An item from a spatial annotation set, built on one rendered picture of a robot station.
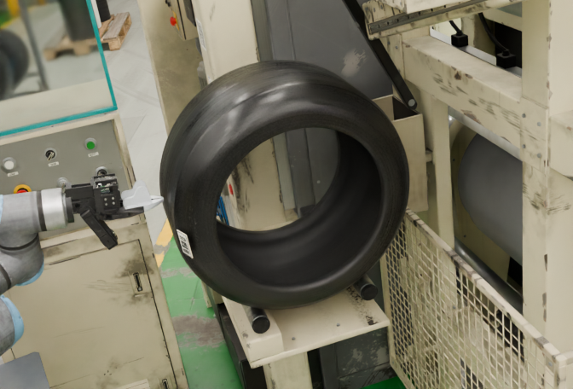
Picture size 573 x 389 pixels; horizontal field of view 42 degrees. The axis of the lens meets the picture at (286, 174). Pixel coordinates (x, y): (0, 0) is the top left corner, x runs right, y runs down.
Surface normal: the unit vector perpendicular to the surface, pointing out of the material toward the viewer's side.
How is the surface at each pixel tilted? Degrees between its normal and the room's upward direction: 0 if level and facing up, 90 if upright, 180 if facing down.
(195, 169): 64
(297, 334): 0
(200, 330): 0
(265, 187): 90
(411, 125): 90
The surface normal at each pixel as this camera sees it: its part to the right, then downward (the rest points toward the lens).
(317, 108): 0.31, 0.20
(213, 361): -0.14, -0.89
